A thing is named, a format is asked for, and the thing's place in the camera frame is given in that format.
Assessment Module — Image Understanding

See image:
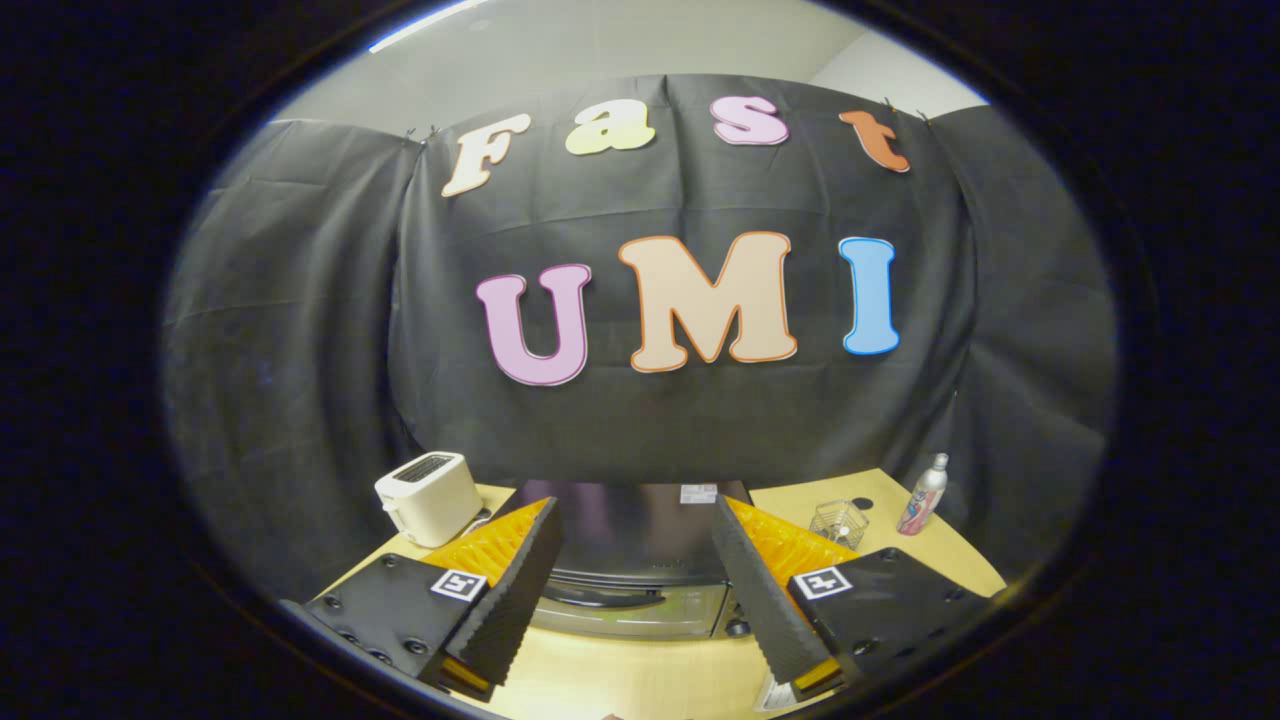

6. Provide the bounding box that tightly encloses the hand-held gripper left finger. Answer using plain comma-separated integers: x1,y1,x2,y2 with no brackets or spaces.
280,497,563,703

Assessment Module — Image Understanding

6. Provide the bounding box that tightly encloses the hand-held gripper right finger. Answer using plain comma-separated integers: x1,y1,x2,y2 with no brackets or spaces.
711,495,991,703

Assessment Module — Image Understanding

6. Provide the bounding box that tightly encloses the black toaster oven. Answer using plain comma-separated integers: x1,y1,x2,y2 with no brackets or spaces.
510,478,756,641

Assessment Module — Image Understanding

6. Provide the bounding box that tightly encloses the white pop-up toaster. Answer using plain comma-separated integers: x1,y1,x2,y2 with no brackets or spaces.
374,452,484,549

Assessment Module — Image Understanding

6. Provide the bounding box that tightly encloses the white rectangular dish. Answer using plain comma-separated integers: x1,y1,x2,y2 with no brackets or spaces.
752,672,801,713

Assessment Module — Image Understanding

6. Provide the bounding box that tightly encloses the pink and white bottle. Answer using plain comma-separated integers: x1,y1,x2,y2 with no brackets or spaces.
897,453,950,537

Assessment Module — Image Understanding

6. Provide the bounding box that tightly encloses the black backdrop cloth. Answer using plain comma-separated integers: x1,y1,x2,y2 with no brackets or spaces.
160,73,1119,603

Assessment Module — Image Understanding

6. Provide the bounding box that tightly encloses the wire mesh basket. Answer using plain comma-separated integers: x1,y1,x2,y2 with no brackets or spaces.
808,498,871,551

